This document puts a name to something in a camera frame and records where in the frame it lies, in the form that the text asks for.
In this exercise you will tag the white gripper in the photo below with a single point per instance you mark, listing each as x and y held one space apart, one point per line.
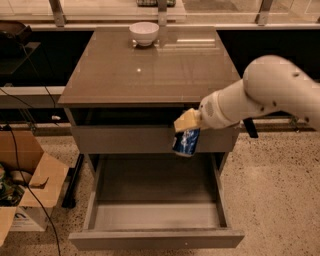
208 111

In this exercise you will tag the blue pepsi can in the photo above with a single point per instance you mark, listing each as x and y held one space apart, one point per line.
185 142

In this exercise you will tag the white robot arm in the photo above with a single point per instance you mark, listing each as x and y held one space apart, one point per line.
269 84

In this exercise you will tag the grey drawer cabinet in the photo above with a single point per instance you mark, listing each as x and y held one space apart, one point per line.
119 83

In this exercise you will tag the open grey middle drawer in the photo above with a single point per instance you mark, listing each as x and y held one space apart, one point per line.
156 201

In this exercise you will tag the closed grey top drawer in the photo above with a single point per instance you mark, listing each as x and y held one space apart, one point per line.
146 140

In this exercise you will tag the white ceramic bowl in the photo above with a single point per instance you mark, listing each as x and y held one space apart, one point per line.
144 33

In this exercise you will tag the black table leg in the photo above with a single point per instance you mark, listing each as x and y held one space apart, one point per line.
73 175

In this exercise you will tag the brown cardboard box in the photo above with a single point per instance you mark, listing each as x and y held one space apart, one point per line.
31 183

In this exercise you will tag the metal window railing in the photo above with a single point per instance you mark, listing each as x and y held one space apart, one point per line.
221 14

